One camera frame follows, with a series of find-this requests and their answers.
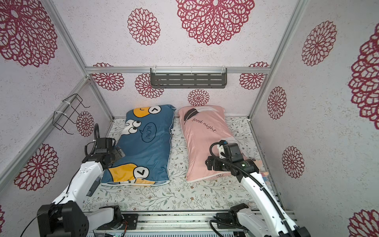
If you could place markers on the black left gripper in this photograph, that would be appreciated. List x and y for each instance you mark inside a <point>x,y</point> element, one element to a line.
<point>118,152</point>

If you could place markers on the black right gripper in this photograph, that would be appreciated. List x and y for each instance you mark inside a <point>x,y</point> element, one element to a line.
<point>211,163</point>

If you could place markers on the pink good night pillow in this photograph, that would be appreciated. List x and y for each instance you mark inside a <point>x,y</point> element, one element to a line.
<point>202,126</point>

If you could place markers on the blue cartoon pillow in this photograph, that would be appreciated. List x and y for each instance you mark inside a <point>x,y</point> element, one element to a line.
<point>146,144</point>

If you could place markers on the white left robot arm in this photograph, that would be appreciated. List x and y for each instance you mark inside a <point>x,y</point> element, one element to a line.
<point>64,217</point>

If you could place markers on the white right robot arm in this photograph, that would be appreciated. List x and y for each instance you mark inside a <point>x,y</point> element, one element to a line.
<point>275,222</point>

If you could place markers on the plush doll toy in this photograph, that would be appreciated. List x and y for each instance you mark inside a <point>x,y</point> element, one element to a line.
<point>261,168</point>

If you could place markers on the black wire wall rack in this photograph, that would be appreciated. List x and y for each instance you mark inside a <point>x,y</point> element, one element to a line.
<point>61,118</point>

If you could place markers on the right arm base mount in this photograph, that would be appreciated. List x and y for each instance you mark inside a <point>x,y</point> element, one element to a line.
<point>225,220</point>

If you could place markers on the aluminium front rail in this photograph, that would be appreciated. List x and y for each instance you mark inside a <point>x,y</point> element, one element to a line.
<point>187,221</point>

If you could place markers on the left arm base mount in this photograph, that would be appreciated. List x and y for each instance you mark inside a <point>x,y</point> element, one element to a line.
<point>129,222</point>

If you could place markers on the grey wall shelf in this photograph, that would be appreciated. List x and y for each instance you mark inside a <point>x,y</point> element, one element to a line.
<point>188,79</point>

